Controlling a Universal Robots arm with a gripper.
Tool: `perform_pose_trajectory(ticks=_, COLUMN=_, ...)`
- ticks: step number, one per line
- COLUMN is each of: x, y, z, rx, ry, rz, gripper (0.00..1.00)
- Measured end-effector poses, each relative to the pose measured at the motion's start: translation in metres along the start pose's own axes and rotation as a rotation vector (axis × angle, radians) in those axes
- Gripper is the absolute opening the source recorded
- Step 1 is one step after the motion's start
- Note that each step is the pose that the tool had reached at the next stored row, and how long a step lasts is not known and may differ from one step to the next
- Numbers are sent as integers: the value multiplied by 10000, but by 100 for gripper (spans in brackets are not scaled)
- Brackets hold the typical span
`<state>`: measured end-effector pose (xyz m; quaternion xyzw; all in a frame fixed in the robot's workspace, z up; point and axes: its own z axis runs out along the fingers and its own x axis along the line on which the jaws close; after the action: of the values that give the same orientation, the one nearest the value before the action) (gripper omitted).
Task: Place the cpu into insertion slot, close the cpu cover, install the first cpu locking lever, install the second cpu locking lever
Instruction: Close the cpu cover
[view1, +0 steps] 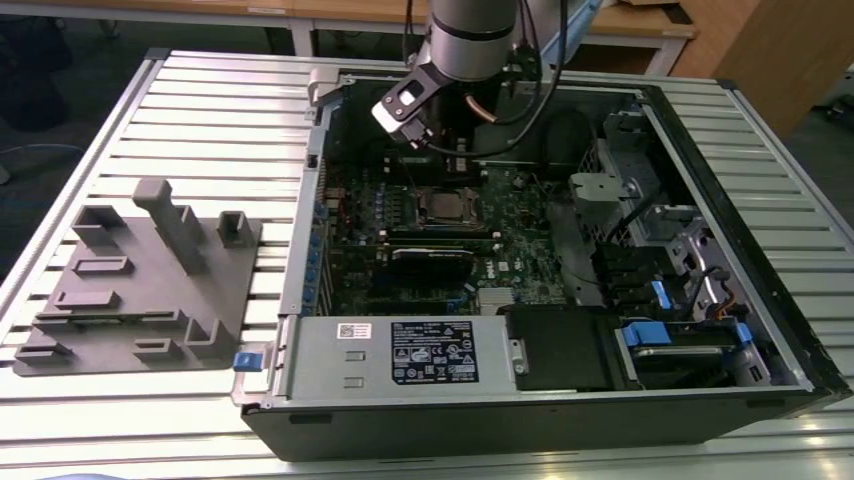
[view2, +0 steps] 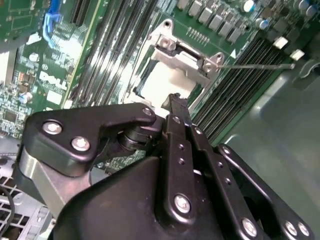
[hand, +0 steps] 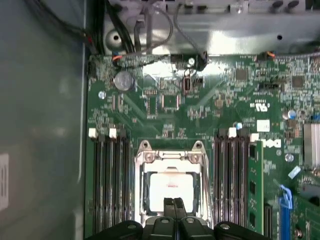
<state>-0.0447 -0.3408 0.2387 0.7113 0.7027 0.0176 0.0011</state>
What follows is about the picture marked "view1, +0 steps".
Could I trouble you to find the silver CPU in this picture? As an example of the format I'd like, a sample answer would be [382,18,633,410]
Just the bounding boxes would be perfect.
[429,193,472,221]

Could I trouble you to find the CPU socket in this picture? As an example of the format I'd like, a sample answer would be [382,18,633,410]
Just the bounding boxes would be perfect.
[410,185,489,232]

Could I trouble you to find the black RAM slot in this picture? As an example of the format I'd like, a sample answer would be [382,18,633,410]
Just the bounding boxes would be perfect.
[385,225,492,237]

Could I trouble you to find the metal drive cage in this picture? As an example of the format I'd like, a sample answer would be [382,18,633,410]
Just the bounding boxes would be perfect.
[576,110,679,251]

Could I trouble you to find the green motherboard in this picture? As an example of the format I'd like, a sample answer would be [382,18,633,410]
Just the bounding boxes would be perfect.
[317,152,605,319]

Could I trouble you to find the black graphics card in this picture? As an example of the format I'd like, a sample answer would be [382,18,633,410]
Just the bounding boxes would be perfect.
[389,246,477,295]

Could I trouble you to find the silver chipset heatsink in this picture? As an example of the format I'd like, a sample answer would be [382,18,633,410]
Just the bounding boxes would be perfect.
[474,286,520,307]

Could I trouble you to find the wooden desk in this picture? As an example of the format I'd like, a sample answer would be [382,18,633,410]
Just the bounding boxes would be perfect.
[0,0,700,76]

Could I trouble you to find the black label sticker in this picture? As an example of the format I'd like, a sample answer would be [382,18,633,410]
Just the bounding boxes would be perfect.
[388,320,477,385]

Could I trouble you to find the wooden cabinet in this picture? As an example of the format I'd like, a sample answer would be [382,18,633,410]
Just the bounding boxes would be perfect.
[669,0,854,139]

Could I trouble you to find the hard disk in blue carrier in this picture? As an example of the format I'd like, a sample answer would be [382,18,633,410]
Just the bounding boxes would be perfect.
[616,319,752,390]

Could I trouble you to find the grey power supply unit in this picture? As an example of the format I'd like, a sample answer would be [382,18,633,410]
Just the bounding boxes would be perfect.
[278,314,520,401]

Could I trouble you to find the black chair base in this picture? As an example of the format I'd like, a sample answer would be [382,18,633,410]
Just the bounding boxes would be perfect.
[808,69,854,122]

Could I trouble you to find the grey parts rack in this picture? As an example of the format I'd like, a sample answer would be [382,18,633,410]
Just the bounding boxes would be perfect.
[10,178,265,377]

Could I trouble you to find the black PC case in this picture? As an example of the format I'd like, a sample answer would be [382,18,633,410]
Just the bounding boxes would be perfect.
[229,67,854,464]

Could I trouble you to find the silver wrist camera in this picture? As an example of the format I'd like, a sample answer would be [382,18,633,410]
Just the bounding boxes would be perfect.
[369,74,445,136]

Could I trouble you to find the grey case handle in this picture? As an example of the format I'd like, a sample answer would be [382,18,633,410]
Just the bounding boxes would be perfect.
[305,67,344,109]

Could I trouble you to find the black camera cable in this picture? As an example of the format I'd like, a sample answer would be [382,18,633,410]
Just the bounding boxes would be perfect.
[425,0,573,157]

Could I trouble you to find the silver metal bracket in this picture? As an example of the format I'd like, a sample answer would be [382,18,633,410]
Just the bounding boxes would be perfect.
[565,171,639,225]

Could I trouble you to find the thin black cable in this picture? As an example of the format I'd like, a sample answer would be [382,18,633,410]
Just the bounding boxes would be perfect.
[604,192,663,254]

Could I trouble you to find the coloured power wires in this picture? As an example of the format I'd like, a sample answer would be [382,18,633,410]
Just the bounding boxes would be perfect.
[709,293,748,324]

